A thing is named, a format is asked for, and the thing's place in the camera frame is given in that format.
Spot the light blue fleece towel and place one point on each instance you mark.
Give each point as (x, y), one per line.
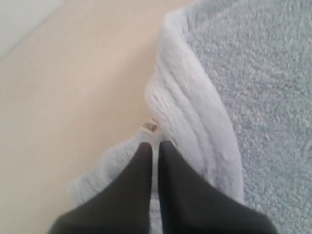
(232, 90)

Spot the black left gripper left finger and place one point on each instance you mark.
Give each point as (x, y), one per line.
(121, 208)

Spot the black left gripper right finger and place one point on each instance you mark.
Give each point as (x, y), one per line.
(190, 205)

